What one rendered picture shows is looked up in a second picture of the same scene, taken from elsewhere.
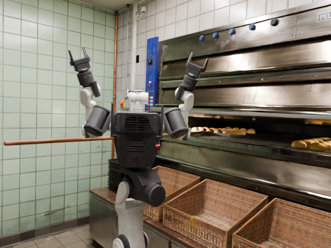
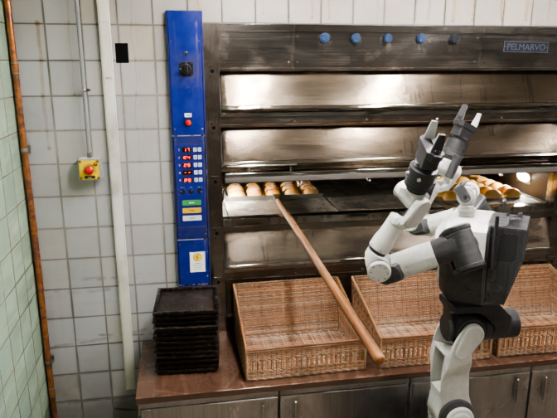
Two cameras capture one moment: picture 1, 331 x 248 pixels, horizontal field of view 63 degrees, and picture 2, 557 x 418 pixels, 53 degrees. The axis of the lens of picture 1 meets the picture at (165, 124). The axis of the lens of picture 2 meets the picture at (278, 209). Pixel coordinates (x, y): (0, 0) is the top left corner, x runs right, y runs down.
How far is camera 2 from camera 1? 2.50 m
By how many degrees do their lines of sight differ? 59
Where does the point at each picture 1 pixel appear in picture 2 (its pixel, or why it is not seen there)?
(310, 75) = (495, 116)
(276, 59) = (457, 92)
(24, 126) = not seen: outside the picture
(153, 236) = (371, 393)
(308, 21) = (493, 48)
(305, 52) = (491, 87)
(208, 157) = (346, 242)
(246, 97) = (414, 144)
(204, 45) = (329, 51)
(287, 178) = not seen: hidden behind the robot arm
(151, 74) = (191, 98)
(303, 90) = (486, 134)
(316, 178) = not seen: hidden behind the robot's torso
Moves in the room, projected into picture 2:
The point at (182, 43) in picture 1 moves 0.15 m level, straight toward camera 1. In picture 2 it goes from (275, 39) to (302, 38)
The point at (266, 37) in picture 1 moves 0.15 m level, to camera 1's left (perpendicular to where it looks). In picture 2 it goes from (441, 59) to (432, 58)
